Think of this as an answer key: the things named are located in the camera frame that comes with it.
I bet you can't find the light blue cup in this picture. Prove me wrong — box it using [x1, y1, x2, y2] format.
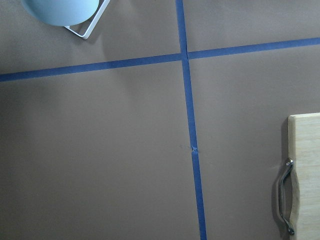
[21, 0, 99, 27]

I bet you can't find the bamboo cutting board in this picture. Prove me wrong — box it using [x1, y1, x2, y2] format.
[288, 112, 320, 240]

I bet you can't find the white wire rack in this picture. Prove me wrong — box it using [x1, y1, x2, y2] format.
[64, 0, 110, 40]

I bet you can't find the metal board handle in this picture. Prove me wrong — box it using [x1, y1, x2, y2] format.
[278, 157, 295, 236]

